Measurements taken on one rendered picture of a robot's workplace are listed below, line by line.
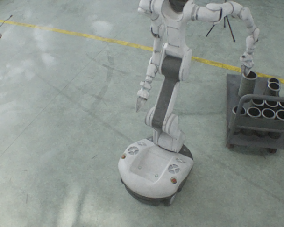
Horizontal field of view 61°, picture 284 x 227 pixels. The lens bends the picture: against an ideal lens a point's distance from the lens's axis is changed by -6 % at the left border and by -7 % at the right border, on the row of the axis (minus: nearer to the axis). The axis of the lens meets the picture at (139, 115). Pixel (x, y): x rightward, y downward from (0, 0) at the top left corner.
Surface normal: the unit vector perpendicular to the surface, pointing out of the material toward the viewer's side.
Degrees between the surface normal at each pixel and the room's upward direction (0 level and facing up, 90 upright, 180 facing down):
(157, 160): 0
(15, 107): 0
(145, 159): 0
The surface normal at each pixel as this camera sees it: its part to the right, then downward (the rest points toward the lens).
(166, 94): -0.45, 0.05
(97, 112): -0.10, -0.66
